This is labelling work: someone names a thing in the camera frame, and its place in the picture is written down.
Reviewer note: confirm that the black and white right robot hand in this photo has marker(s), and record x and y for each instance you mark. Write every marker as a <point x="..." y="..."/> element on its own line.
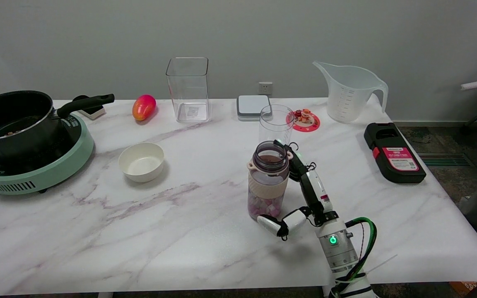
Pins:
<point x="315" y="190"/>

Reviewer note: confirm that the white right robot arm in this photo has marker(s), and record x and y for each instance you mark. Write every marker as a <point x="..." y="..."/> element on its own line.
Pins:
<point x="340" y="252"/>

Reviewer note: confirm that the red round coaster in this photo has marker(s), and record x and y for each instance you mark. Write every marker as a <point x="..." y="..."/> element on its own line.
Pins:
<point x="309" y="126"/>

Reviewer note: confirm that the clear plastic tumbler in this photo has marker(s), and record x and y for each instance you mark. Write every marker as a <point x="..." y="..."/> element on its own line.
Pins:
<point x="275" y="124"/>

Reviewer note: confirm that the black case with red label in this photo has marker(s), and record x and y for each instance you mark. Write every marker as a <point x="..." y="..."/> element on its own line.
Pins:
<point x="393" y="155"/>

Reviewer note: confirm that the translucent measuring jug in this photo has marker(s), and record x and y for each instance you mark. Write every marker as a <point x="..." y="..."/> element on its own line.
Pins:
<point x="348" y="97"/>

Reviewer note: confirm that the white grey square box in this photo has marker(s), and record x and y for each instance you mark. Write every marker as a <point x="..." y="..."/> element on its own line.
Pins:
<point x="253" y="106"/>

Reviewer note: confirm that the floor vent grille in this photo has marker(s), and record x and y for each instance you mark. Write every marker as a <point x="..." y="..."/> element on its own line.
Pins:
<point x="445" y="159"/>

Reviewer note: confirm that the clear square storage container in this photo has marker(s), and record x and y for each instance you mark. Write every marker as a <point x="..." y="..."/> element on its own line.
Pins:
<point x="189" y="91"/>

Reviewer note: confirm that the white bowl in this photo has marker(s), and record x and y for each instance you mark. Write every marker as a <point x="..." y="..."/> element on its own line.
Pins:
<point x="141" y="162"/>

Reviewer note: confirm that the orange object on floor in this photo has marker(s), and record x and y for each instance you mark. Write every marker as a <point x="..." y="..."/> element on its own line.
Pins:
<point x="466" y="287"/>

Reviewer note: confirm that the red yellow mango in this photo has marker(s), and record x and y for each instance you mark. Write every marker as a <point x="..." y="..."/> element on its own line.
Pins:
<point x="143" y="107"/>

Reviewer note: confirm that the black and white small device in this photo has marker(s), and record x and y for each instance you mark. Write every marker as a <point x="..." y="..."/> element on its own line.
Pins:
<point x="91" y="111"/>

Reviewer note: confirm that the mint green induction cooker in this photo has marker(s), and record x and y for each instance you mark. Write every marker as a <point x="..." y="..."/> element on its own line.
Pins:
<point x="44" y="174"/>

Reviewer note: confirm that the white wall socket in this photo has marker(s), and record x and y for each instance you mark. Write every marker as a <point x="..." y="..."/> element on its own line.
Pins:
<point x="265" y="87"/>

